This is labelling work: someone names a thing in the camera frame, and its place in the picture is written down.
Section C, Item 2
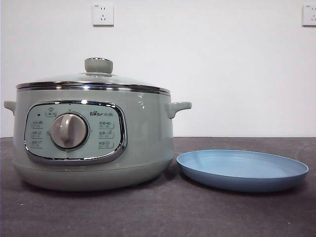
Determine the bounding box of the blue plate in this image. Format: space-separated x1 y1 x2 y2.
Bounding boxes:
176 149 309 193

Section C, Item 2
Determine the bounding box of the glass lid with round knob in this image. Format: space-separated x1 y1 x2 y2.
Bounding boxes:
16 57 171 94

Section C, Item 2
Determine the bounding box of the white wall socket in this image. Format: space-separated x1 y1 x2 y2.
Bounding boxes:
302 4 316 27
92 2 115 27

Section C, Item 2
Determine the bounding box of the pale green electric steamer pot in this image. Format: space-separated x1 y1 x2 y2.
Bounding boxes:
3 85 193 192

